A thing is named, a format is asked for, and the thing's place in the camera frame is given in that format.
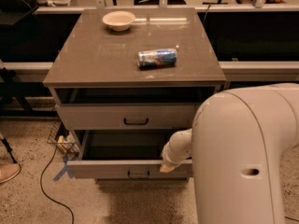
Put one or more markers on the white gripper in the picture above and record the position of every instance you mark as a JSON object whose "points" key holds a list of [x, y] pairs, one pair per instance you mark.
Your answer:
{"points": [[172, 157]]}

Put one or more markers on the grey drawer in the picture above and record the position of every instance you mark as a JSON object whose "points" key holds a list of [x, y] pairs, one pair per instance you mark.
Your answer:
{"points": [[125, 155], [120, 117]]}

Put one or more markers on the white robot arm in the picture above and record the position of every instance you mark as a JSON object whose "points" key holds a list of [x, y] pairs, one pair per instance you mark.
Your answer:
{"points": [[235, 144]]}

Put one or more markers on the grey top drawer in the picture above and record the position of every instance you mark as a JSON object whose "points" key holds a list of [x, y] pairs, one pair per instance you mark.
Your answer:
{"points": [[120, 117]]}

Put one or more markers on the grey drawer cabinet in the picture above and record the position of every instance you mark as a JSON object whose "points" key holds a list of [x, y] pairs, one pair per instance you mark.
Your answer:
{"points": [[98, 66]]}

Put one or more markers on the blue tape cross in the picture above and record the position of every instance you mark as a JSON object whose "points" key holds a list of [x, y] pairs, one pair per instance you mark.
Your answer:
{"points": [[65, 169]]}

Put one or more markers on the blue crushed can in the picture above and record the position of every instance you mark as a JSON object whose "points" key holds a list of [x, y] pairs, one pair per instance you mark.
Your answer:
{"points": [[156, 58]]}

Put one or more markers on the white paper bowl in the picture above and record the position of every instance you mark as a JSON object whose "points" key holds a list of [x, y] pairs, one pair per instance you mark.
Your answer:
{"points": [[119, 20]]}

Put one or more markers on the tan shoe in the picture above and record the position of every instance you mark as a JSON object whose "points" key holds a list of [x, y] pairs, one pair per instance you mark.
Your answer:
{"points": [[8, 171]]}

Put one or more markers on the black tripod leg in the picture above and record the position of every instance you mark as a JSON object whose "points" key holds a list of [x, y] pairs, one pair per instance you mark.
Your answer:
{"points": [[8, 147]]}

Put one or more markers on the wire basket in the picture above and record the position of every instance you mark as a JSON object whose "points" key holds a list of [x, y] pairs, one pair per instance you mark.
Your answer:
{"points": [[62, 138]]}

